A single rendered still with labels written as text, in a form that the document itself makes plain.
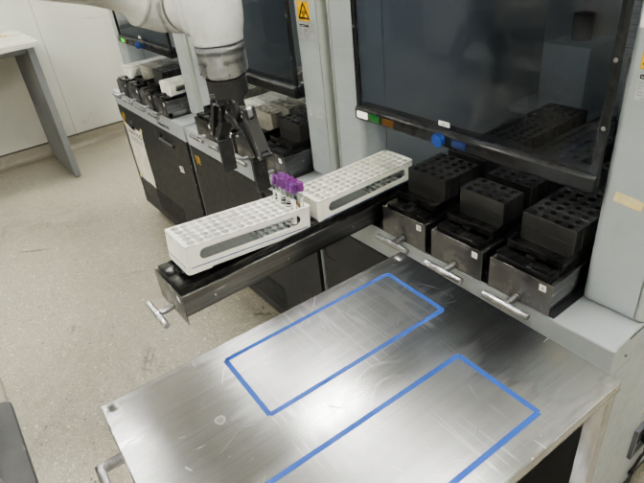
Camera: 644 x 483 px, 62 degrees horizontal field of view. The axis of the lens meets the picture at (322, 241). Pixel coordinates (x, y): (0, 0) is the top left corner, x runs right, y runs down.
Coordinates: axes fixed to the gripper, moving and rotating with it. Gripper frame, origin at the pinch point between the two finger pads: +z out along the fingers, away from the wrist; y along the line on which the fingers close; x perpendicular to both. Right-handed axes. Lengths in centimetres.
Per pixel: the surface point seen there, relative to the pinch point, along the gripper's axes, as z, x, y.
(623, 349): 25, 32, 65
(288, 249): 16.8, 3.0, 7.3
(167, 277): 15.0, -21.5, -0.2
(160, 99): 17, 29, -125
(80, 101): 67, 43, -349
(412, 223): 17.1, 28.7, 18.8
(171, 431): 14, -37, 37
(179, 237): 7.6, -16.7, -0.3
